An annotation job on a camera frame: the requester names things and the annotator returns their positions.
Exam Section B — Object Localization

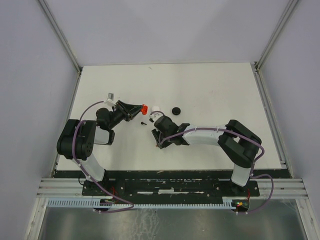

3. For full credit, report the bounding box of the aluminium frame rail front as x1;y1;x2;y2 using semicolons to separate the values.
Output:
37;178;309;200

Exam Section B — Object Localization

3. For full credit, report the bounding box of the round orange earbud case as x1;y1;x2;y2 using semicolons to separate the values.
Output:
140;104;149;116

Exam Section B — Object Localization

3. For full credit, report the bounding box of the left aluminium corner post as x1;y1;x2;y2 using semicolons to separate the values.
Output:
36;0;82;74

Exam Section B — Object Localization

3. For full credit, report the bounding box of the right controller board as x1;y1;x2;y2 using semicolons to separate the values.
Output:
235;200;250;212

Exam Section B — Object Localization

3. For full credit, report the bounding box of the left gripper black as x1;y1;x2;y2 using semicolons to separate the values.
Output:
108;99;143;129

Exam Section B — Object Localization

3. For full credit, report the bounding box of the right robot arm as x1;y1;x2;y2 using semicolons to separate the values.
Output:
149;111;265;196

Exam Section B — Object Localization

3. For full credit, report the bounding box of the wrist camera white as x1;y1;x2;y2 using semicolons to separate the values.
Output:
149;110;164;123
103;92;116;107

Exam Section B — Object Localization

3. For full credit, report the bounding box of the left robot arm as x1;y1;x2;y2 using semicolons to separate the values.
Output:
56;100;148;195

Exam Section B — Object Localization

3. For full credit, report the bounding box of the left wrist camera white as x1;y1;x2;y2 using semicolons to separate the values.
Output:
103;92;116;107

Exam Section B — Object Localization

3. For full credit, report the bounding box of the round black earbud case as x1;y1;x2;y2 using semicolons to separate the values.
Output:
171;106;181;116

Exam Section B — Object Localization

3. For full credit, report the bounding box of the round white earbud case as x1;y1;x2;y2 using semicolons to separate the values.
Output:
151;106;161;112

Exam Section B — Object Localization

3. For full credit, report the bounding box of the white slotted cable duct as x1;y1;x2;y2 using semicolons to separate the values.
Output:
46;196;238;210

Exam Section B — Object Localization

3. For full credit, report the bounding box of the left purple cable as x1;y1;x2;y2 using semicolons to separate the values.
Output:
71;99;136;215

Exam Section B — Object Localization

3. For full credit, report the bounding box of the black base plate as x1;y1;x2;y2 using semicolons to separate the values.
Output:
81;178;259;198

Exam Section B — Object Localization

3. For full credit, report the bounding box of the aluminium corner post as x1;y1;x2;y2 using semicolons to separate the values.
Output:
36;0;82;74
254;0;301;72

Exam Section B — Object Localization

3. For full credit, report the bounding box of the right aluminium corner post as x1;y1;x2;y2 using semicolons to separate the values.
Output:
254;0;301;72

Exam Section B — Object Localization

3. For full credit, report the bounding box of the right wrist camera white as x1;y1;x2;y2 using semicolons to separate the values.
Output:
149;110;164;123

